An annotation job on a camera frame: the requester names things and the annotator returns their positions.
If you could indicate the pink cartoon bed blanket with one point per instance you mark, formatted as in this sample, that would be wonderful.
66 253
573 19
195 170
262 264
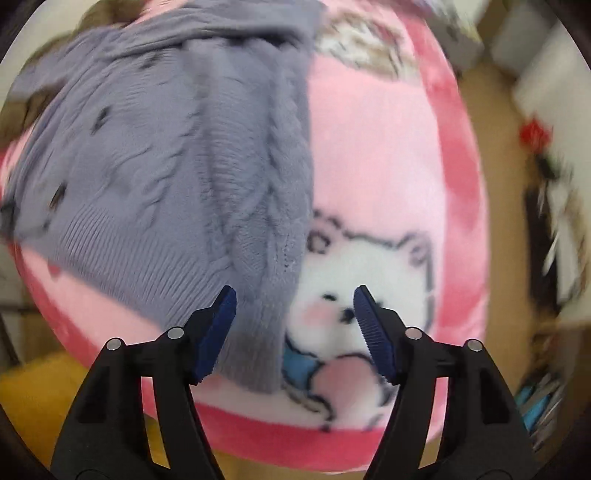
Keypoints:
400 206

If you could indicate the lavender knit hooded cardigan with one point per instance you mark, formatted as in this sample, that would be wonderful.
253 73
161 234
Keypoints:
171 157

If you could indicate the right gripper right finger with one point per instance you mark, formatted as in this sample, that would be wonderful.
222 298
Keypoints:
483 436

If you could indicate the clutter pile by wall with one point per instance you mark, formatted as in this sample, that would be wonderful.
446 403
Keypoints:
559 254

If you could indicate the red shopping bag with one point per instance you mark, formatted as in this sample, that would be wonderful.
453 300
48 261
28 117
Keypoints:
535 135

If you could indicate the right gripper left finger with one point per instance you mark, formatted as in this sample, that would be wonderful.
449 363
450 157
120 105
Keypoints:
134 416

